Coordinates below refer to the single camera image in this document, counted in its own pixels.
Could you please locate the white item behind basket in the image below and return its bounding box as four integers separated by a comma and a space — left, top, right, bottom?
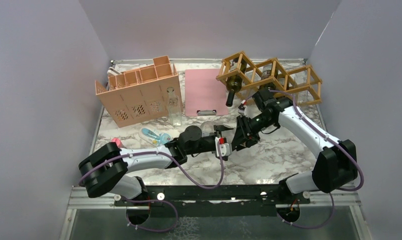
107, 67, 122, 77

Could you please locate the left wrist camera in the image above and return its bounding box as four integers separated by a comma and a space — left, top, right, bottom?
214, 137, 232, 161

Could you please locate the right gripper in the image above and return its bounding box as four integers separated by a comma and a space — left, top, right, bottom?
230, 113, 275, 151

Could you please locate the pink clipboard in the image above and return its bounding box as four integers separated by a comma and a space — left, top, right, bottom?
184, 68, 229, 117

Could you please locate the large clear glass jar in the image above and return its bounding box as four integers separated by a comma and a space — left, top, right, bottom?
199, 120, 221, 137

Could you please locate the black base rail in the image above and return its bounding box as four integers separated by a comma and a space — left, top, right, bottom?
114, 184, 310, 218

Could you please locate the dark bottle black cap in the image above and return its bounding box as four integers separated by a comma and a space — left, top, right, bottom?
225, 75, 243, 107

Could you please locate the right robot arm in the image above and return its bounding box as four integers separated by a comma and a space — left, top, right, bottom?
231, 89, 364, 204

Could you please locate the clear glass bottle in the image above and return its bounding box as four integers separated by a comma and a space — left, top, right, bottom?
167, 87, 182, 126

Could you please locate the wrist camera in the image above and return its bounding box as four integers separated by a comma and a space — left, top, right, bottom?
237, 99, 247, 116
214, 137, 232, 161

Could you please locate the peach plastic organizer basket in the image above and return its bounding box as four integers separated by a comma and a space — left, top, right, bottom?
95, 55, 183, 128

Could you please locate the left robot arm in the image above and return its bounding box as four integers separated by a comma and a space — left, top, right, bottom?
78, 125, 232, 206

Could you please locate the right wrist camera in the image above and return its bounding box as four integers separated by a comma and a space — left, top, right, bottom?
237, 99, 247, 116

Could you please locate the dark bottle silver neck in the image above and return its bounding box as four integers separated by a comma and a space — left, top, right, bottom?
257, 67, 277, 97

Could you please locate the pink capped small bottle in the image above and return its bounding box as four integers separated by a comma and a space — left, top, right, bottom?
111, 137, 123, 148

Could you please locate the light blue toy package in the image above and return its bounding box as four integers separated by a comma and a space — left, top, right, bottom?
138, 127, 172, 147

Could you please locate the wooden wine rack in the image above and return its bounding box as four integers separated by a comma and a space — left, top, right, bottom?
216, 51, 323, 107

